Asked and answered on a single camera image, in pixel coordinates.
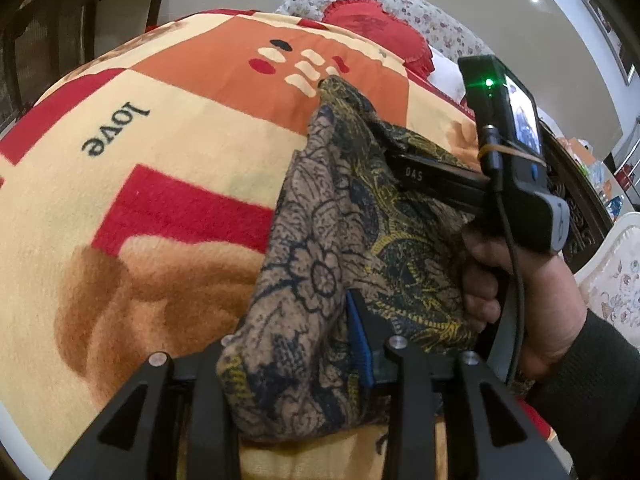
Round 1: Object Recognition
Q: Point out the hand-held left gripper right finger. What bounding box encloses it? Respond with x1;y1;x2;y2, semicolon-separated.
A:
346;290;571;480

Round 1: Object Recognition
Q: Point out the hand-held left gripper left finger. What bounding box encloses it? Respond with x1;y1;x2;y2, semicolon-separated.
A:
50;337;242;480

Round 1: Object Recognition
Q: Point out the brown batik patterned cloth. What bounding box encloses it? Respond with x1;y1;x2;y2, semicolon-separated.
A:
217;75;501;443

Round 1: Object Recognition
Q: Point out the person's right forearm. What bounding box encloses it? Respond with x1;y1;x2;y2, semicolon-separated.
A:
520;307;640;480

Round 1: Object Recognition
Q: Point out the person's right hand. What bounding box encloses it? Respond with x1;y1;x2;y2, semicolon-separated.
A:
460;220;588;381

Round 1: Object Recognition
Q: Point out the dark carved wooden headboard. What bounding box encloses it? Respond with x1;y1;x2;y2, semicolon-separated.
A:
537;115;616;273

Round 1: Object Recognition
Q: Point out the pile of colourful packets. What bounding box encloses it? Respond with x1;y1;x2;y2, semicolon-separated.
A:
560;135;640;221

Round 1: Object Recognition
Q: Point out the white pillow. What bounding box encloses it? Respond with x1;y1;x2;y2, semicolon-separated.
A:
430;47;468;101

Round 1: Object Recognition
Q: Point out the white floral armchair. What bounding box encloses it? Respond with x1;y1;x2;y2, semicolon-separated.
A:
575;210;640;336

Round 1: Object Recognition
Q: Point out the orange cream printed blanket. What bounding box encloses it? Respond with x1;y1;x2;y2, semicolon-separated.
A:
0;7;551;480

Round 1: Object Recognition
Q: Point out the red heart-shaped pillow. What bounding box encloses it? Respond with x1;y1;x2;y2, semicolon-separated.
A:
322;0;433;78

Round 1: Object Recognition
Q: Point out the dark wooden chair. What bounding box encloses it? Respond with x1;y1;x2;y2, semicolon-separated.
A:
0;0;172;131

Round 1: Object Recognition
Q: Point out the black cable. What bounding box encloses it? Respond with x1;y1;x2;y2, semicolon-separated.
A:
477;125;527;381

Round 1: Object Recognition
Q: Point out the framed wall picture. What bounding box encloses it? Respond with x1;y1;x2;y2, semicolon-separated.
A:
580;0;636;86

